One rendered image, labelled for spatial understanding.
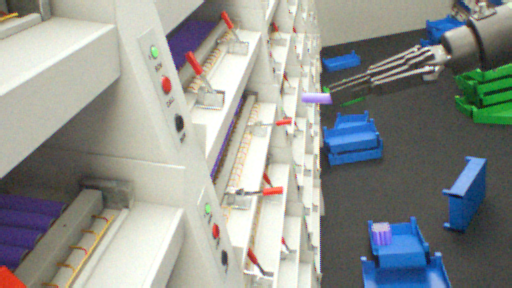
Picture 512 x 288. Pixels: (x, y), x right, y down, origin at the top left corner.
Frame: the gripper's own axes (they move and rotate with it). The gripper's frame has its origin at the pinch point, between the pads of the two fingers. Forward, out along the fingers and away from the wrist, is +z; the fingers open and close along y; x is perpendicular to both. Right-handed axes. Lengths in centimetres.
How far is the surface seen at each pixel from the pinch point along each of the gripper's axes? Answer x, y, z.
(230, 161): 3.8, 5.2, 25.1
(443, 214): 111, -93, -13
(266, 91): 4.7, -29.9, 22.0
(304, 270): 64, -27, 34
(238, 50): -11.8, -11.2, 19.0
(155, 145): -17.2, 39.8, 16.2
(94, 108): -22.7, 39.8, 19.6
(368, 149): 102, -154, 12
